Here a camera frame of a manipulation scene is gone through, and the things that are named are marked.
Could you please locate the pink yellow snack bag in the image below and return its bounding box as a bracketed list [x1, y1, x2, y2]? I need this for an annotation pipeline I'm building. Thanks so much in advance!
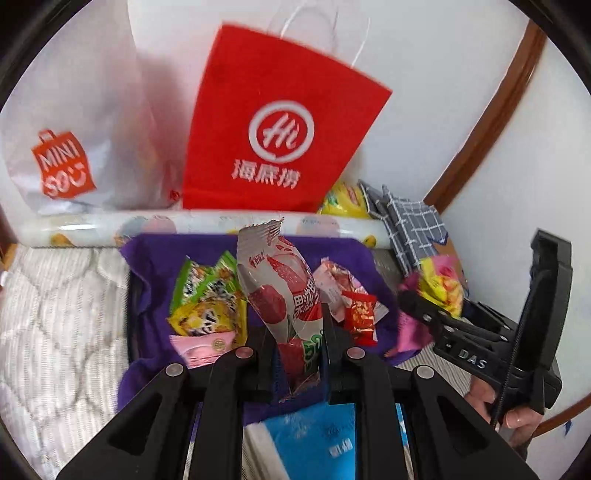
[385, 255, 464, 358]

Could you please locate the pale pink pastry packet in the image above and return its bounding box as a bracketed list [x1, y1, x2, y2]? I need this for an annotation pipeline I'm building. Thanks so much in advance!
[374, 302, 389, 324]

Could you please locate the pink candy-shaped packet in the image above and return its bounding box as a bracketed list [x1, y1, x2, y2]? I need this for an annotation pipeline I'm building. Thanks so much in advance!
[169, 332, 235, 369]

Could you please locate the pink bear snack packet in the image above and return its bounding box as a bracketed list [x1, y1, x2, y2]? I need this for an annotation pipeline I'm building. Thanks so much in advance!
[312, 257, 368, 322]

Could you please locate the strawberry drink pouch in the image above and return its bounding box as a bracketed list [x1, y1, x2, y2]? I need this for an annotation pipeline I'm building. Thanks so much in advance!
[236, 220, 322, 392]

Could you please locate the green snack packet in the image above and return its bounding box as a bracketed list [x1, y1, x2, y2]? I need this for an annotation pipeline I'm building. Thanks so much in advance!
[169, 251, 240, 314]

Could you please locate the red small snack packet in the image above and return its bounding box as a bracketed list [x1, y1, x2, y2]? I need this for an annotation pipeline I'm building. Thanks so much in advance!
[342, 291, 378, 347]

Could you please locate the yellow snack packet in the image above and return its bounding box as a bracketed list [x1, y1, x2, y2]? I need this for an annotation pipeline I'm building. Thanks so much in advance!
[168, 299, 247, 347]
[318, 181, 370, 219]

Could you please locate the grey plaid folded cloth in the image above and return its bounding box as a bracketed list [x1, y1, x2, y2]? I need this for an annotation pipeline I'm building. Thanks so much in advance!
[358, 180, 469, 295]

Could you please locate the blue tissue pack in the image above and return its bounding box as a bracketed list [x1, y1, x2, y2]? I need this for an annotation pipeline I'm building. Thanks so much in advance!
[244, 400, 410, 480]

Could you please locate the yellow snack packet behind roll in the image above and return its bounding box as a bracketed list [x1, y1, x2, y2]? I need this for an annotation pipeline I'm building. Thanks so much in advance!
[318, 181, 370, 219]

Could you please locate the striped mattress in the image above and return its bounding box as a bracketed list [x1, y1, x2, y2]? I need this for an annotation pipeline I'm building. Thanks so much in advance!
[0, 244, 472, 480]

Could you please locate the purple towel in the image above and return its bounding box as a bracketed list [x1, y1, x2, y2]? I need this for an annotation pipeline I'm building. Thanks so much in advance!
[117, 234, 399, 409]

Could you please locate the white patterned paper roll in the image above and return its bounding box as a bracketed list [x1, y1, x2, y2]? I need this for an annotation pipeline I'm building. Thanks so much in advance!
[16, 210, 390, 249]

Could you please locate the red Haidilao paper bag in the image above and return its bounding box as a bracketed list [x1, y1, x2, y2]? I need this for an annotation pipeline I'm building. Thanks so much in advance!
[182, 1, 391, 212]

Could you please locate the white Miniso plastic bag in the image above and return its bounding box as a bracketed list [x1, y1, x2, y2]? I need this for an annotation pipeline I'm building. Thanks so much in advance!
[1, 1, 179, 215]

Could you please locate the brown wooden door frame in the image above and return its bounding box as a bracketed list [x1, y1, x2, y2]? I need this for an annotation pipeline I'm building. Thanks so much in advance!
[424, 20, 547, 213]

